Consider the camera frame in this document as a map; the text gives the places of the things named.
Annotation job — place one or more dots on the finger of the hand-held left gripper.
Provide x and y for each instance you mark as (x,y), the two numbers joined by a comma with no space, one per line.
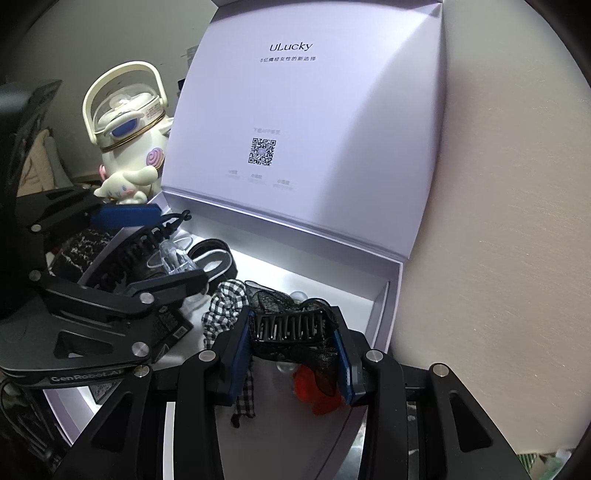
(124,215)
(175,281)

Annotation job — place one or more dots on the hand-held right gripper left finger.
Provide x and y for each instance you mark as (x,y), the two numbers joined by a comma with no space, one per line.
(240,364)

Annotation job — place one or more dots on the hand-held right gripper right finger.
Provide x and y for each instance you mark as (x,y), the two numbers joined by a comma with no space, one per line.
(345,374)

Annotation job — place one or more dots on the clear hair claw clip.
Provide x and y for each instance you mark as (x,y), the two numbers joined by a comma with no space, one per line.
(178,261)

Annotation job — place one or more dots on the red hair clip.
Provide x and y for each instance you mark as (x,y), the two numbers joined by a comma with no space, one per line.
(314,387)

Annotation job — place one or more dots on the black curved banana clip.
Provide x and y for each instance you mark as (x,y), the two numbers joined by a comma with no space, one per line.
(134,249)

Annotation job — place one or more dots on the black hair band roll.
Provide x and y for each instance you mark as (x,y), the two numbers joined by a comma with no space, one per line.
(203,247)

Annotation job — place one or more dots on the black printed packet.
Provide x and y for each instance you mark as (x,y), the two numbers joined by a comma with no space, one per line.
(173,327)

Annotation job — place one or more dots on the black white checkered scrunchie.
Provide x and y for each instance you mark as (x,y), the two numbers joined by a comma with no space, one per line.
(226,300)

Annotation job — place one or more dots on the black lace hair clip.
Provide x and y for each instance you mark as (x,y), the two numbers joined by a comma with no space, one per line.
(286,325)

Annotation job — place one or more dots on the white gift box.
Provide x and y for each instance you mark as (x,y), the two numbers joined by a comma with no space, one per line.
(300,138)

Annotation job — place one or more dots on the beige knitted scarf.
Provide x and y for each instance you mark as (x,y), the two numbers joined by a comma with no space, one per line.
(39,157)

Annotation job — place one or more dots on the white cartoon dog kettle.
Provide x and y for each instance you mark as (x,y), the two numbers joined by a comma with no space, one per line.
(129,152)

